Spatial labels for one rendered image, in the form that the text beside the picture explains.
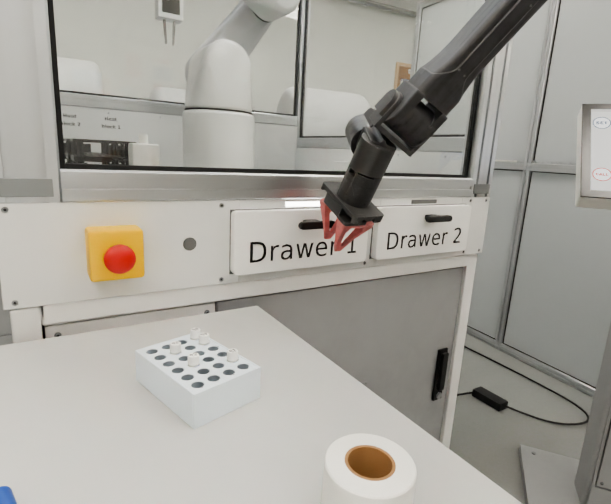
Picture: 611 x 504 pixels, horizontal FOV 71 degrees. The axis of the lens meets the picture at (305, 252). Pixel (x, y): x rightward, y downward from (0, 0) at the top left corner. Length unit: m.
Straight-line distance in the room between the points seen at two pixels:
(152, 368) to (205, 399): 0.08
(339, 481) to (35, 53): 0.60
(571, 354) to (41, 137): 2.31
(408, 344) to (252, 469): 0.75
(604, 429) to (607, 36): 1.64
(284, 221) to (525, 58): 2.08
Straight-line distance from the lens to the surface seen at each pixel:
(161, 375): 0.49
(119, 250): 0.62
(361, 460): 0.39
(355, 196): 0.68
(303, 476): 0.41
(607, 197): 1.25
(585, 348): 2.44
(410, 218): 0.95
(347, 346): 0.97
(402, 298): 1.04
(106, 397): 0.53
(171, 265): 0.71
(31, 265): 0.69
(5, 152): 0.68
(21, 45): 0.68
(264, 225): 0.74
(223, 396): 0.46
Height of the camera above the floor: 1.03
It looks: 13 degrees down
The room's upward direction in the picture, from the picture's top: 3 degrees clockwise
